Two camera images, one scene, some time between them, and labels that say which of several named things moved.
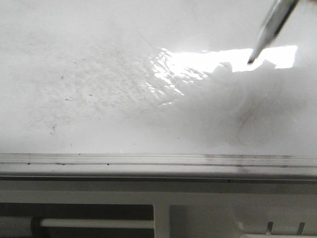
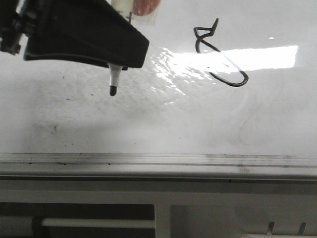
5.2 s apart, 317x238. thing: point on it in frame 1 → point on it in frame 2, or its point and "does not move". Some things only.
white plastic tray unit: [157, 208] does not move
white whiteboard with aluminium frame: [156, 89] does not move
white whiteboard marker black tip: [280, 11] → [125, 7]
